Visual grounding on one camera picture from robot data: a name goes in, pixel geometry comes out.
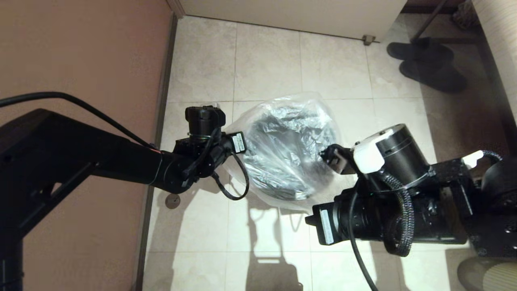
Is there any beige striped upholstered furniture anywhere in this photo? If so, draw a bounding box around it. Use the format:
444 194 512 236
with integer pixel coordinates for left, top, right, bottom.
471 0 517 122

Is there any grey fuzzy object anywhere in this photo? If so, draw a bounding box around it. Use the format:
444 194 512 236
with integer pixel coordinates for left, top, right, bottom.
452 0 475 30

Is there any clear plastic trash bag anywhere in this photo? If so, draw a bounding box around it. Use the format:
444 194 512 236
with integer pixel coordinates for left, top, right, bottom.
223 92 359 213

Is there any dark furniture leg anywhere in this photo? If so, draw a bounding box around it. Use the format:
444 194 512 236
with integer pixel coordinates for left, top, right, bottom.
411 0 450 43

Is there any black round trash bin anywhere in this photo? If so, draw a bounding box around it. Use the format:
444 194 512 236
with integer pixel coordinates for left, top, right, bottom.
242 106 340 202

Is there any black slipper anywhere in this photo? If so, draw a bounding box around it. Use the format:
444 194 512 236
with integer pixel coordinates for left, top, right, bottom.
399 57 467 93
387 38 454 62

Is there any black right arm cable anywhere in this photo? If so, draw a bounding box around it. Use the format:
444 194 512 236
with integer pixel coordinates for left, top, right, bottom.
347 190 379 291

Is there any beige door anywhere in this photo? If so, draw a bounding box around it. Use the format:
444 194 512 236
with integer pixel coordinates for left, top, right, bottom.
180 0 408 42

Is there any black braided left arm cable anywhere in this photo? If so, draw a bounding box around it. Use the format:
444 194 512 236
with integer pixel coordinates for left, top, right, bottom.
211 151 250 201

